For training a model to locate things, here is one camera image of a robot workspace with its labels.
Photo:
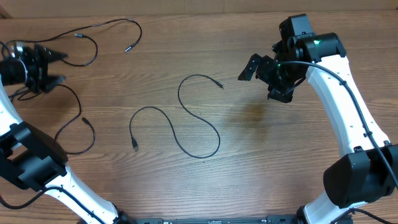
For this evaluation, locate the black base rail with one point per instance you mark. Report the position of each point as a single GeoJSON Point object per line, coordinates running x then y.
{"type": "Point", "coordinates": [214, 221]}

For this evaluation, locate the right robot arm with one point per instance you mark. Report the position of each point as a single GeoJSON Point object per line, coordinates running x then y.
{"type": "Point", "coordinates": [367, 168]}

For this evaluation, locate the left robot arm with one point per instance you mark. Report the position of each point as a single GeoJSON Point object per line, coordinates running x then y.
{"type": "Point", "coordinates": [31, 159]}

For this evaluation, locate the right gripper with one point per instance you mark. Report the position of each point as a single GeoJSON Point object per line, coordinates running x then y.
{"type": "Point", "coordinates": [263, 63]}

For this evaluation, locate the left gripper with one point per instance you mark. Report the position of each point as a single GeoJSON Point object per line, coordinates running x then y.
{"type": "Point", "coordinates": [40, 58]}

